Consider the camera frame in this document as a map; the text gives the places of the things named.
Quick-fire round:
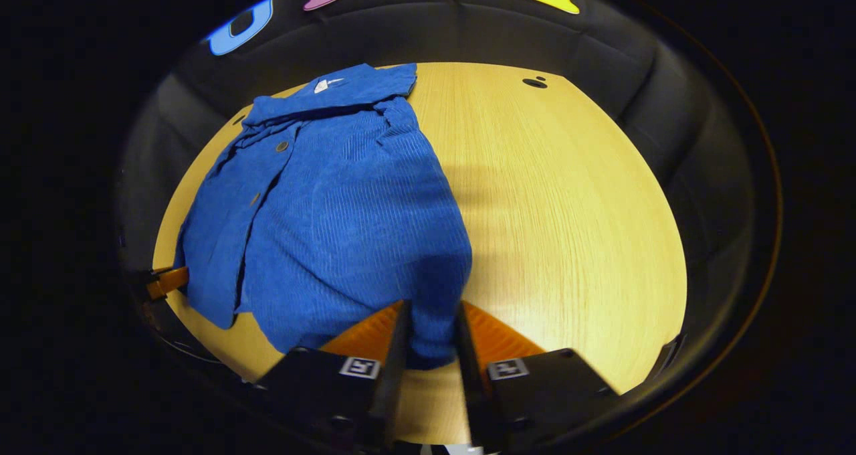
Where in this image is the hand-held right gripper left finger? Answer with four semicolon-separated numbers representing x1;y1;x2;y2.
254;300;412;450

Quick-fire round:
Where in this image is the black backdrop cloth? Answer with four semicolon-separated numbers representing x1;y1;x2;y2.
117;0;756;322

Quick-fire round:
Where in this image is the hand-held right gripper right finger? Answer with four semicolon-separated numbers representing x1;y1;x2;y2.
456;300;619;450

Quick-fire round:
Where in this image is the blue corduroy shirt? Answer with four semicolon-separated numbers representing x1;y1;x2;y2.
174;62;473;370

